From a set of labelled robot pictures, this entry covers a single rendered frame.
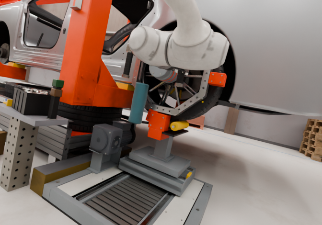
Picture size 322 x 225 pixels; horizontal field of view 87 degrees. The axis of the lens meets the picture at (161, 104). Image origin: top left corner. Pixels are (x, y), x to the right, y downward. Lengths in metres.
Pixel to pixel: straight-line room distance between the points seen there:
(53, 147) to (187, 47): 1.20
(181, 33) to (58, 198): 0.99
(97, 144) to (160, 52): 0.84
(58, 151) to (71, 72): 0.56
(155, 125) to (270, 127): 5.09
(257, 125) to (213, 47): 5.50
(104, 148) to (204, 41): 0.93
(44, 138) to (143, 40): 1.18
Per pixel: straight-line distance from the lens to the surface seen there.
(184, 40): 0.47
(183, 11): 0.44
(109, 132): 1.15
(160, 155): 1.33
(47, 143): 1.49
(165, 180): 1.22
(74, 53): 1.20
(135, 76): 1.26
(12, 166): 1.27
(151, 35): 0.52
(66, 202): 1.09
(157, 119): 1.13
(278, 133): 6.04
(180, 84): 0.86
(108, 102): 1.36
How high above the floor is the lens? 0.68
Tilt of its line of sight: 2 degrees down
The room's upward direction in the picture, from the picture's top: 12 degrees clockwise
